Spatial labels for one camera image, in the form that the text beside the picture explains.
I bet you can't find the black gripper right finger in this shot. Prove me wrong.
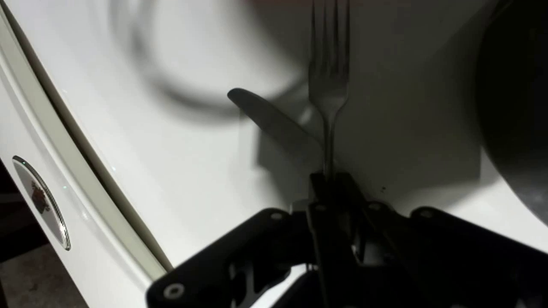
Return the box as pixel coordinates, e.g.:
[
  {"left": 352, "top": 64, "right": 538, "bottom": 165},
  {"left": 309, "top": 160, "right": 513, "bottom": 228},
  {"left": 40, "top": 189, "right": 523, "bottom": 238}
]
[{"left": 331, "top": 170, "right": 548, "bottom": 308}]

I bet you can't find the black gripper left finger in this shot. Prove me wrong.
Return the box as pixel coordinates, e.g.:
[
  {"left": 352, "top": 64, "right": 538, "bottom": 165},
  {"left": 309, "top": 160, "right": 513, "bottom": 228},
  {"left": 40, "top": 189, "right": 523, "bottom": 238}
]
[{"left": 145, "top": 170, "right": 335, "bottom": 308}]

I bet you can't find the silver table knife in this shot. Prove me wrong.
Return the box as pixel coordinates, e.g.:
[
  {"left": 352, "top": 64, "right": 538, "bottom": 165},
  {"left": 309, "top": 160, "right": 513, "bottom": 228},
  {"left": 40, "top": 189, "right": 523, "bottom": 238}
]
[{"left": 227, "top": 86, "right": 329, "bottom": 168}]

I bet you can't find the silver metal fork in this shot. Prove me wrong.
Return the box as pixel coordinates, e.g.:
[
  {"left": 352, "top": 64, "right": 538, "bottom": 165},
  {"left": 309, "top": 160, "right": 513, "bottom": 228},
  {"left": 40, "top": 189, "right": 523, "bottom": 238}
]
[{"left": 307, "top": 0, "right": 353, "bottom": 180}]

